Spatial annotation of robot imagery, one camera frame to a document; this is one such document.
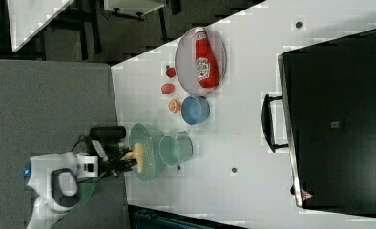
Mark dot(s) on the silver black toaster oven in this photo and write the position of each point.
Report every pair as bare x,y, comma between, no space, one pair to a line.
329,103

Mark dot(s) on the red strawberry toy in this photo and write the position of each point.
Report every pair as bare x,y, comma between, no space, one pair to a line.
170,71

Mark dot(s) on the blue bowl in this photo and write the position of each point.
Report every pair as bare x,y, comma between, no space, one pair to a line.
195,110

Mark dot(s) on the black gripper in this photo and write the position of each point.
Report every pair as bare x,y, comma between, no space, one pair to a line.
114,163

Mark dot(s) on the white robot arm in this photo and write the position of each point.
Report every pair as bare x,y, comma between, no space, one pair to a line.
56,179

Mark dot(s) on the yellow toy banana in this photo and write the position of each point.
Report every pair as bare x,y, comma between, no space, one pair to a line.
138,154

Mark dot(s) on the green mug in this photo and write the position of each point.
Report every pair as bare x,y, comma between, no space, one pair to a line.
175,150

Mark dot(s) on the pink strawberry toy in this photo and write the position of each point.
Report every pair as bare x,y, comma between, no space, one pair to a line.
167,88

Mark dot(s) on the green perforated colander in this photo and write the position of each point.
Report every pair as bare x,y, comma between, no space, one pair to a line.
149,137

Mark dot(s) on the lavender round plate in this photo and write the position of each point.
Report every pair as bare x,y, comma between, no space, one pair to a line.
185,61

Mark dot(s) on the red ketchup bottle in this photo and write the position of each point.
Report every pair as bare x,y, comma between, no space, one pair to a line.
205,62

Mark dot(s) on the orange slice toy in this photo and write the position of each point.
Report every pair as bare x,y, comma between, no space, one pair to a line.
174,105

